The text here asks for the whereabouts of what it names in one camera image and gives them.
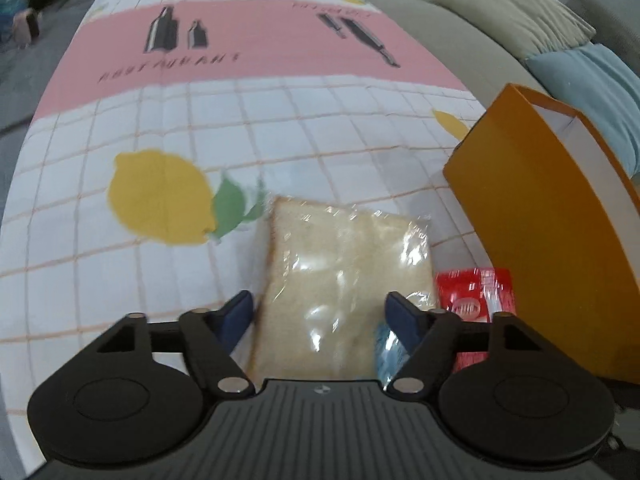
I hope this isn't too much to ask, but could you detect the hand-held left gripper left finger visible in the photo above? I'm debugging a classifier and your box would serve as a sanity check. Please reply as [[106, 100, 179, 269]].
[[92, 290, 254, 397]]

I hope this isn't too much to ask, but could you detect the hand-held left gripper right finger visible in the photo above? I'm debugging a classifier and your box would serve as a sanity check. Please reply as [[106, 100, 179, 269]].
[[384, 291, 547, 397]]

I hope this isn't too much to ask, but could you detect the red label bread packet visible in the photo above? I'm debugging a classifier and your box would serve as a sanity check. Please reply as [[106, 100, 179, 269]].
[[247, 195, 516, 386]]

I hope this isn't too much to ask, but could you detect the orange cardboard box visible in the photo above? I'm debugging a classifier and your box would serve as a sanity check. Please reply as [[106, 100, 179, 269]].
[[442, 83, 640, 381]]

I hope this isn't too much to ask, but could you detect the printed checkered tablecloth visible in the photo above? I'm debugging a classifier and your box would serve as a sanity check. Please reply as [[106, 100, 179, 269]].
[[0, 0, 488, 461]]

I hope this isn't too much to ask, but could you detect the beige sofa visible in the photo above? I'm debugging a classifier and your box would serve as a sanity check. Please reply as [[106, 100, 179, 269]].
[[317, 0, 640, 196]]

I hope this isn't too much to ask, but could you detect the light blue cushion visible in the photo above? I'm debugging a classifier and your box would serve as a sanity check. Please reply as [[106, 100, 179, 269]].
[[525, 44, 640, 181]]

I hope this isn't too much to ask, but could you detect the beige cushion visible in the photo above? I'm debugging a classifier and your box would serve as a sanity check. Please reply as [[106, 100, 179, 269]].
[[434, 0, 598, 58]]

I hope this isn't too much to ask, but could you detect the pink space heater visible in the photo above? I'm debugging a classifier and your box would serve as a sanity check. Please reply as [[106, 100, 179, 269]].
[[12, 10, 41, 50]]

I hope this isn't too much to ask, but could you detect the grey knitted pillow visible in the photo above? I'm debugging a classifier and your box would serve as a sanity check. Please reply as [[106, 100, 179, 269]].
[[567, 0, 640, 61]]

